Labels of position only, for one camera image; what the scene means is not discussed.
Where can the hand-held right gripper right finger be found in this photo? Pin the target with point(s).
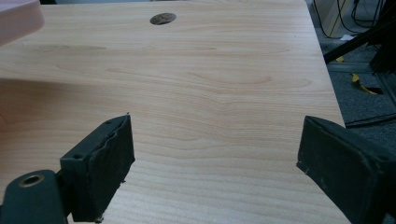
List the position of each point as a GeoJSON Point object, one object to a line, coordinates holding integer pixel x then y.
{"type": "Point", "coordinates": [348, 161]}

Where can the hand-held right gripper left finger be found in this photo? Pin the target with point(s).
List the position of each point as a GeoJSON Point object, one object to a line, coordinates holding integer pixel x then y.
{"type": "Point", "coordinates": [99, 168]}

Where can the yellow tape strip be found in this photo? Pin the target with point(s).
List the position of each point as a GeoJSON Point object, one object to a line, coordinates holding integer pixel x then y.
{"type": "Point", "coordinates": [361, 83]}

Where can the small yellow tape piece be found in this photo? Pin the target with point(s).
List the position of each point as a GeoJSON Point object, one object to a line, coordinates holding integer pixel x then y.
{"type": "Point", "coordinates": [340, 58]}

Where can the black metal stand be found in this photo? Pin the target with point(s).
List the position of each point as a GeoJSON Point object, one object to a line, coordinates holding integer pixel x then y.
{"type": "Point", "coordinates": [370, 40]}

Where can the white paper scrap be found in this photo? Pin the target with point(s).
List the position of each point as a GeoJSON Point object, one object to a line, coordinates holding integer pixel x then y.
{"type": "Point", "coordinates": [347, 37]}

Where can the pink plastic container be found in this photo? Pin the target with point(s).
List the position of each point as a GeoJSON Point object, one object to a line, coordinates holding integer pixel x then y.
{"type": "Point", "coordinates": [17, 18]}

